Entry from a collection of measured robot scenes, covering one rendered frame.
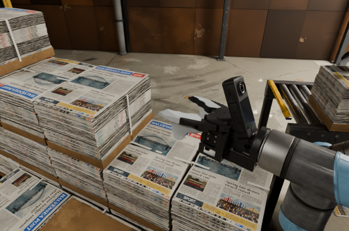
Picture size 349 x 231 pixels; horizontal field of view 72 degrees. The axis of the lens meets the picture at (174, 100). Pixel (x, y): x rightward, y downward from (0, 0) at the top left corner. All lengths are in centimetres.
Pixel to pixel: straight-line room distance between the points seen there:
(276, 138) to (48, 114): 79
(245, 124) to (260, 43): 402
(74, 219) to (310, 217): 90
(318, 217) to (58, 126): 83
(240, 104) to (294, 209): 21
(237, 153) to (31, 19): 115
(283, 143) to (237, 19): 389
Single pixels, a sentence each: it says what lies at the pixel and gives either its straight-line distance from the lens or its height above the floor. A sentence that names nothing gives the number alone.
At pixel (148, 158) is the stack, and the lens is 99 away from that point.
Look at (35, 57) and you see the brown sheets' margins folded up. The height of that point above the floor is 109.
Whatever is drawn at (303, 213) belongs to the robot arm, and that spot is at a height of 114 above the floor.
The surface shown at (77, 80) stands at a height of 107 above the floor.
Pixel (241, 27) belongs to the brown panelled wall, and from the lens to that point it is 431.
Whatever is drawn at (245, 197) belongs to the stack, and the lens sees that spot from 90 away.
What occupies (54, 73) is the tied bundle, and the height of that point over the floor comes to 106.
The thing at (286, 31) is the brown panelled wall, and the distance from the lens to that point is 449.
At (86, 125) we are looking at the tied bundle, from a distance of 87.
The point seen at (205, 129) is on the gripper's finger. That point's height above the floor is 124.
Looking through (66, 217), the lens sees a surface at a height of 60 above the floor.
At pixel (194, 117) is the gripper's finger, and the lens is 47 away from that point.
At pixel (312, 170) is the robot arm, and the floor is 124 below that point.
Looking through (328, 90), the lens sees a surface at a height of 96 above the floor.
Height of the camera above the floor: 152
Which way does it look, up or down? 31 degrees down
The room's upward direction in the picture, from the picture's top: straight up
